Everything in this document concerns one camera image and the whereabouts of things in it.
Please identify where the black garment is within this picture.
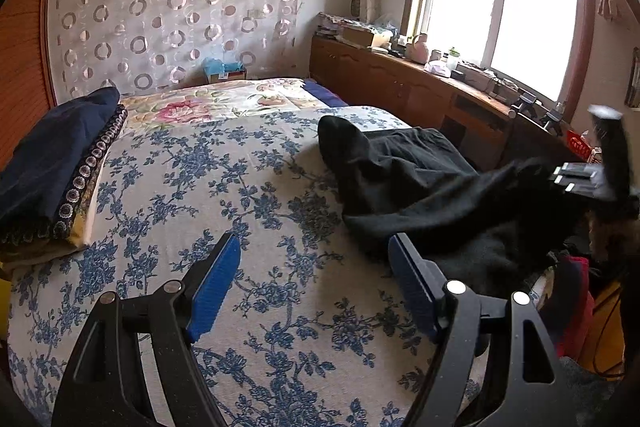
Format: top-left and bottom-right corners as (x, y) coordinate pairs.
(318, 116), (586, 297)

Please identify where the blue floral white bedspread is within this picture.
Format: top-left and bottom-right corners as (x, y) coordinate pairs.
(8, 109), (433, 426)

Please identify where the red bag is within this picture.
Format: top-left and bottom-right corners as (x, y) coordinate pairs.
(544, 256), (594, 360)

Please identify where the wooden sideboard cabinet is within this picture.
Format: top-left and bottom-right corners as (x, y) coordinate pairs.
(309, 36), (579, 171)

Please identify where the orange bag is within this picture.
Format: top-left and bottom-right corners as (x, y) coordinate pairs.
(578, 282), (625, 381)

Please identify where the patterned folded cloth stack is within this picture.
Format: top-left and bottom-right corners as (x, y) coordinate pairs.
(1, 104), (128, 270)

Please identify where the pink floral blanket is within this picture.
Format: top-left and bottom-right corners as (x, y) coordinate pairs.
(122, 78), (326, 132)

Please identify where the navy folded cloth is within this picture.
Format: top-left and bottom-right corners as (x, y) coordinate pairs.
(1, 87), (119, 233)

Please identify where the teal tissue box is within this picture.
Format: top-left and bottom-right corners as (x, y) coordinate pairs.
(202, 57), (246, 83)

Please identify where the dark blue blanket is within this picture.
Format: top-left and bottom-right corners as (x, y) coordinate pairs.
(303, 79), (347, 107)

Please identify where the pink ceramic jar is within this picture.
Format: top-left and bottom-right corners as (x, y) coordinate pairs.
(405, 32), (430, 65)

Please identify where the cardboard box on cabinet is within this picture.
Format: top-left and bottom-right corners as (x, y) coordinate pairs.
(341, 26), (393, 48)

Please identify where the wooden headboard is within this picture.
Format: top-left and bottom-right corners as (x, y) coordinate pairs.
(0, 0), (55, 165)

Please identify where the circle patterned sheer curtain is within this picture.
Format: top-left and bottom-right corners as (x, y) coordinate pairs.
(48, 0), (304, 102)

